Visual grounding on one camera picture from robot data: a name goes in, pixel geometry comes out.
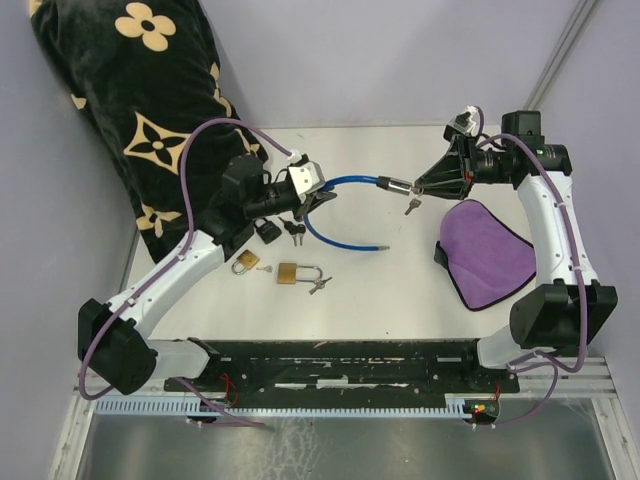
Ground silver cable lock keys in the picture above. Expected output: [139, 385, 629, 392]
[404, 189, 422, 216]

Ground long padlock keys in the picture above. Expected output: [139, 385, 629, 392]
[309, 277, 332, 295]

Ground blue cable duct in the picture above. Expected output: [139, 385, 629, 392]
[93, 392, 476, 416]

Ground aluminium frame rail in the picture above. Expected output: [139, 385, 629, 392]
[523, 0, 602, 110]

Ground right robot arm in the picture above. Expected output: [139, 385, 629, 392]
[413, 106, 618, 391]

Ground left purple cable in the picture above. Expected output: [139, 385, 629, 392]
[78, 117, 301, 430]

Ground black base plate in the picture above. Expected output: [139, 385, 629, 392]
[192, 340, 520, 409]

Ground small brass padlock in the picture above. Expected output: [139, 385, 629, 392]
[231, 250, 260, 275]

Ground blue cable lock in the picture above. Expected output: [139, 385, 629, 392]
[302, 174, 413, 253]

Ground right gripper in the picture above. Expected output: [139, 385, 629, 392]
[412, 133, 510, 201]

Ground black floral plush pillow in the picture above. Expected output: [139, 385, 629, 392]
[31, 1, 267, 261]

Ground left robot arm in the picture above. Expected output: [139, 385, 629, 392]
[77, 155, 330, 395]

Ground long-shackle brass padlock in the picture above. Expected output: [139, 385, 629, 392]
[276, 262, 324, 285]

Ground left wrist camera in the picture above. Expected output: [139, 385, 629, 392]
[286, 149, 326, 202]

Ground purple cloth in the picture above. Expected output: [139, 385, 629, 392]
[434, 200, 536, 312]

